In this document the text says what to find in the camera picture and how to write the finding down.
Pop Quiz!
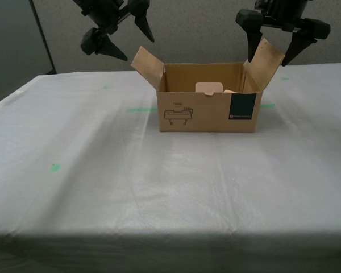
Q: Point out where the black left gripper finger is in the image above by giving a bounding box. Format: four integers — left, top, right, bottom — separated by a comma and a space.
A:
129, 0, 155, 43
80, 27, 128, 61

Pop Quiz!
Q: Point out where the white paper table cover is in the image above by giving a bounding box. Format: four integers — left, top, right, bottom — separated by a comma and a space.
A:
0, 61, 341, 273

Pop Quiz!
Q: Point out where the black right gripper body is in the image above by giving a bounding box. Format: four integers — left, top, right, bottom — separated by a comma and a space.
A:
254, 0, 309, 32

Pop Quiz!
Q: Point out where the cardboard box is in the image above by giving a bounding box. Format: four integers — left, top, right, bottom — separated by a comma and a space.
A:
130, 38, 286, 133

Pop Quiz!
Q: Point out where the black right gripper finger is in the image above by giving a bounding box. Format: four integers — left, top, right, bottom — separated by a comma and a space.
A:
282, 18, 331, 67
235, 9, 264, 63

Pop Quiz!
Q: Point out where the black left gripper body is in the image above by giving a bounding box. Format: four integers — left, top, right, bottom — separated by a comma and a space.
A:
72, 0, 131, 35

